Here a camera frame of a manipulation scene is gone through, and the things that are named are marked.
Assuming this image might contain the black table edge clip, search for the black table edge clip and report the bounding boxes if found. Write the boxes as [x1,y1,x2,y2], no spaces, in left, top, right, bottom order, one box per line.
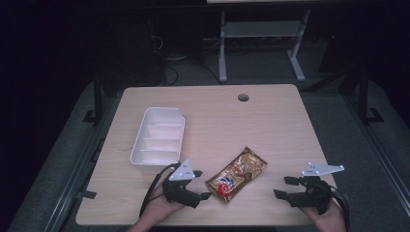
[75,189,98,200]

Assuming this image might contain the person's right hand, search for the person's right hand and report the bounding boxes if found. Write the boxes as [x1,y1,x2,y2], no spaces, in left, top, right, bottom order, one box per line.
[299,199,347,232]

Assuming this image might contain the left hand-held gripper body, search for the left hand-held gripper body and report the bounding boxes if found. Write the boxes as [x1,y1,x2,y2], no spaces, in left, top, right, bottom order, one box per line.
[161,159,201,209]

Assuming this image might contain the black floor cables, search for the black floor cables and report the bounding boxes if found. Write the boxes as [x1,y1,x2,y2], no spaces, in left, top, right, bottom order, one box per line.
[149,34,223,87]

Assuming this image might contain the person's left hand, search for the person's left hand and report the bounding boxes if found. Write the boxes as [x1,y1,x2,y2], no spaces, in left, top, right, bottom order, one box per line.
[138,186,187,226]

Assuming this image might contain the white divided plastic container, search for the white divided plastic container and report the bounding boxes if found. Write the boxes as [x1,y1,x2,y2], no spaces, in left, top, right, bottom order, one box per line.
[130,106,187,167]

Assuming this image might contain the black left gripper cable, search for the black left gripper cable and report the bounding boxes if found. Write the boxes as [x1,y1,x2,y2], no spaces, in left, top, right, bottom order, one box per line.
[138,162,182,218]

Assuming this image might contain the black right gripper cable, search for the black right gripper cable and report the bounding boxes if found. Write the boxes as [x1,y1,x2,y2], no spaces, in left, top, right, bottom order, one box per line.
[328,184,351,230]

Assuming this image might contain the black metal stand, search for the black metal stand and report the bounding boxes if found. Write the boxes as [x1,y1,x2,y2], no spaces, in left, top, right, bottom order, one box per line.
[82,72,104,126]
[357,66,385,126]

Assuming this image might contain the golden snack packet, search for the golden snack packet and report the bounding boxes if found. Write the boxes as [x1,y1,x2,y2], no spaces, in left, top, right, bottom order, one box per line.
[205,146,269,205]

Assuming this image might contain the white metal desk frame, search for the white metal desk frame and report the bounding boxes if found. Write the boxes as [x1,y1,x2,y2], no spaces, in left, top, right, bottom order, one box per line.
[218,9,312,83]

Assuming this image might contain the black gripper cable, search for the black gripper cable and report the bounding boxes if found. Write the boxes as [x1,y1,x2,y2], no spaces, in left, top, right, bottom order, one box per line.
[328,184,351,230]
[138,162,182,218]

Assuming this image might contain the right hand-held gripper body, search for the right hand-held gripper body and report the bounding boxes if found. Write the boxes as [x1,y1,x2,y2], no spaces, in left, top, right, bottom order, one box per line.
[285,162,345,216]

